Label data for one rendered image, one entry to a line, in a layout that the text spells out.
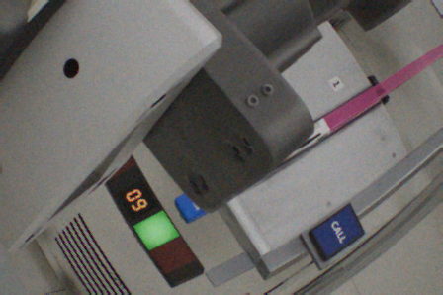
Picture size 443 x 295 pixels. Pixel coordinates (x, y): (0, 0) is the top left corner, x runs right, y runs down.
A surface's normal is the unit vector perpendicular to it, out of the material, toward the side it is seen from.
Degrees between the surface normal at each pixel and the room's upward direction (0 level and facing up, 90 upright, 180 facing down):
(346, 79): 44
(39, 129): 82
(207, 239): 90
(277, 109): 37
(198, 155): 127
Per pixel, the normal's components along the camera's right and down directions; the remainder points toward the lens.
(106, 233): -0.58, 0.16
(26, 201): -0.35, 0.28
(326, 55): 0.04, -0.27
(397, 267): 0.63, -0.53
